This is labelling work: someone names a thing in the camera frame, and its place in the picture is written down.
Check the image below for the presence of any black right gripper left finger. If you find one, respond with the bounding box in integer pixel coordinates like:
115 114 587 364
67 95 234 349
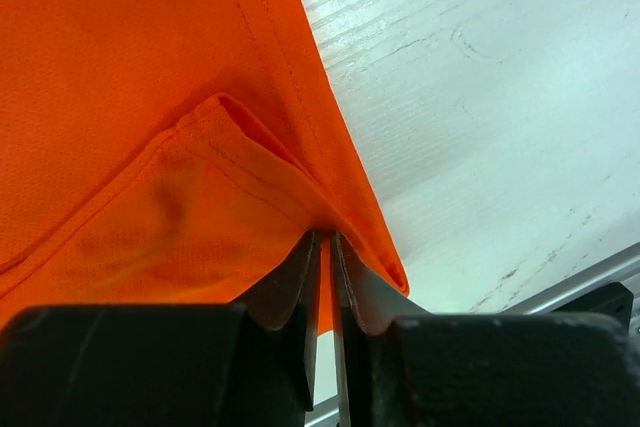
234 231 321 410

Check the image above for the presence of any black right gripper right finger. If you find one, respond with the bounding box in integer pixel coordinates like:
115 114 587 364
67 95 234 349
330 232 427 426

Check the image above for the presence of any orange t shirt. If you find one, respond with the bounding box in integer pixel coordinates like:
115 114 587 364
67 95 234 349
1 0 409 321

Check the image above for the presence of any aluminium mounting rail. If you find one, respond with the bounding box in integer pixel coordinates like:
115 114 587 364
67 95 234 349
305 244 639 426

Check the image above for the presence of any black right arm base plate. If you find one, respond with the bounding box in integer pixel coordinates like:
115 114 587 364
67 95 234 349
555 282 634 330

